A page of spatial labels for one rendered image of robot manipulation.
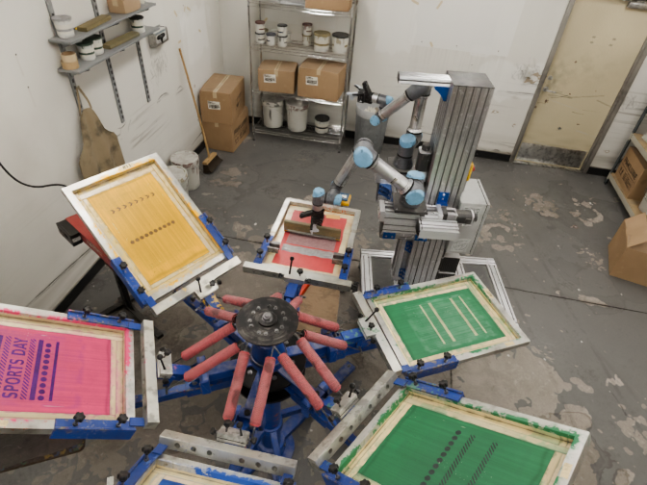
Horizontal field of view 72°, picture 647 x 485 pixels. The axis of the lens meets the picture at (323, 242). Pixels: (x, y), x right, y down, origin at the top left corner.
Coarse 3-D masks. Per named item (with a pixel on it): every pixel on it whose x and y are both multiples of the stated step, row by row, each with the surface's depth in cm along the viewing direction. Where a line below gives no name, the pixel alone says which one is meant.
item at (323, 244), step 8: (328, 224) 329; (336, 224) 330; (344, 224) 330; (312, 240) 315; (320, 240) 315; (328, 240) 316; (312, 248) 308; (320, 248) 308; (328, 248) 309; (336, 248) 309; (312, 256) 302; (304, 264) 296; (312, 264) 296; (320, 264) 296; (328, 264) 297; (328, 272) 291
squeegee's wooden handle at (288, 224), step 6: (288, 222) 313; (294, 222) 312; (300, 222) 313; (288, 228) 316; (294, 228) 315; (300, 228) 314; (306, 228) 313; (318, 228) 311; (324, 228) 310; (330, 228) 310; (336, 228) 310; (318, 234) 314; (324, 234) 313; (330, 234) 312; (336, 234) 310
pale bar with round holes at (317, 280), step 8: (248, 264) 280; (256, 264) 280; (248, 272) 280; (256, 272) 279; (264, 272) 280; (272, 272) 276; (280, 272) 275; (304, 272) 277; (312, 280) 273; (320, 280) 272; (328, 280) 273; (336, 280) 273; (344, 280) 274; (328, 288) 275; (336, 288) 273; (344, 288) 272
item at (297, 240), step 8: (296, 216) 335; (288, 232) 320; (288, 240) 313; (296, 240) 314; (304, 240) 314; (280, 248) 306; (280, 256) 300; (288, 256) 300; (296, 256) 301; (304, 256) 301; (280, 264) 294; (288, 264) 295; (296, 264) 295
